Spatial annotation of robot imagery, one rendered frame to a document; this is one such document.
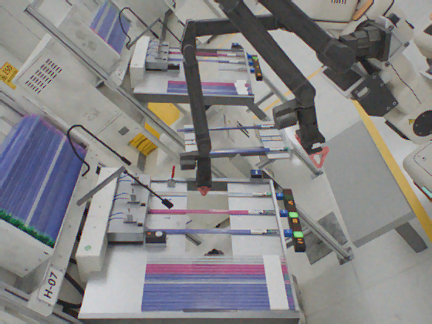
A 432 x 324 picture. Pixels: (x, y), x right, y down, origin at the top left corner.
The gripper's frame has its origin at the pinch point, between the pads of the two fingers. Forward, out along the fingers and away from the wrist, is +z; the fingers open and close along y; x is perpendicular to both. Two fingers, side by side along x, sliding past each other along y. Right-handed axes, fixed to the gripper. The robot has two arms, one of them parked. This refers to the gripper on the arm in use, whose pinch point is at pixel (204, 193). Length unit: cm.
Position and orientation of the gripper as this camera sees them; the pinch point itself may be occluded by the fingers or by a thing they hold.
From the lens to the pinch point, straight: 187.9
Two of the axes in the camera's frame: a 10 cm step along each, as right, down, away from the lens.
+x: 10.0, 0.0, 0.4
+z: -0.2, 7.9, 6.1
